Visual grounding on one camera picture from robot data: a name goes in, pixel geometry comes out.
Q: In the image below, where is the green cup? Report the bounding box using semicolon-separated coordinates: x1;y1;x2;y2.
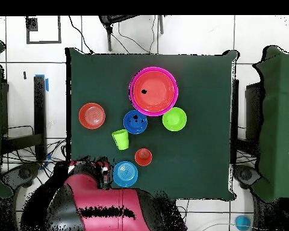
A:
111;129;130;151

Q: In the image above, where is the orange cup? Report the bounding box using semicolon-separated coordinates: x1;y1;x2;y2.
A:
134;147;153;167

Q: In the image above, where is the small light blue bowl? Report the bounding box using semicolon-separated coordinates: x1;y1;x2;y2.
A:
113;161;139;188

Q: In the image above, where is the small dark blue bowl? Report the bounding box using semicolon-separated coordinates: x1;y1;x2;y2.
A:
123;109;148;135

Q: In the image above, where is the small green bowl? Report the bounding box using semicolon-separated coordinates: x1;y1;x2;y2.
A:
161;106;188;132

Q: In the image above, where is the large orange bowl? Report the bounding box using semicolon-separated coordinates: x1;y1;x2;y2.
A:
132;70;176;113

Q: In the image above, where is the small orange bowl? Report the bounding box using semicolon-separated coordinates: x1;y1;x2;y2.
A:
78;102;106;130

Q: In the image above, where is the large pink bowl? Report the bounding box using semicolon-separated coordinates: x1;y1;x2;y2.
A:
129;66;179;117

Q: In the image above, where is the dark green tablecloth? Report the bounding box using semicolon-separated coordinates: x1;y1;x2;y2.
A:
65;47;239;202

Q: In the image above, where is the blue tape strip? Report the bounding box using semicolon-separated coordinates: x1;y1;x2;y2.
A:
34;73;49;93

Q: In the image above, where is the black metal stand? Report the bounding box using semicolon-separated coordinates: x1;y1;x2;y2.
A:
231;79;264;164
1;75;47;162

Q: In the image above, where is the blue disc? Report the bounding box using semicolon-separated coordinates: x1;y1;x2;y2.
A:
234;214;252;231

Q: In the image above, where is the black floor cable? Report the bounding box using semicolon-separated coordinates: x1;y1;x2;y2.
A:
117;15;158;54
68;15;95;54

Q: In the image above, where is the black camera tripod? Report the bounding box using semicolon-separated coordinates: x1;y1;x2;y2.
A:
98;14;166;52

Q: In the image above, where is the tangled cable bundle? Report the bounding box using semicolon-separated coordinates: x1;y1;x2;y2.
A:
2;139;68;179

